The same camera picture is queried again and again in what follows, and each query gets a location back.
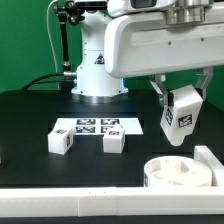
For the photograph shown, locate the white front wall rail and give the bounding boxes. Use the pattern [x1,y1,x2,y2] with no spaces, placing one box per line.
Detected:
[0,187,224,218]

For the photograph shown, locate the white round stool seat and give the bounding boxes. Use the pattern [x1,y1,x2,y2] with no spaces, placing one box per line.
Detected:
[144,156,212,187]

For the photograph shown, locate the white marker sheet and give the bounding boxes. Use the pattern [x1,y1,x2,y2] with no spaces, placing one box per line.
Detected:
[54,118,143,135]

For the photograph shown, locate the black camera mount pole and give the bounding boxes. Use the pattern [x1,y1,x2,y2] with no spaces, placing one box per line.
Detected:
[54,0,84,77]

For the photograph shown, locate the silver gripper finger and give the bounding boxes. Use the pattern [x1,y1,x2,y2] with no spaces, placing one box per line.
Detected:
[150,74,173,107]
[195,67,213,100]

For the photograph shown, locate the black cable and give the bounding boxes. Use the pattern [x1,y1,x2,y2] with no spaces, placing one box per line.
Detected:
[21,73,78,92]

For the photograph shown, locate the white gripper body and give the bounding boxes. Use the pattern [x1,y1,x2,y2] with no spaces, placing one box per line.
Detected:
[104,11,224,78]

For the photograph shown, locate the white cable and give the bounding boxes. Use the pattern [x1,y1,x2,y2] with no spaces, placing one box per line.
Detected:
[45,0,62,74]

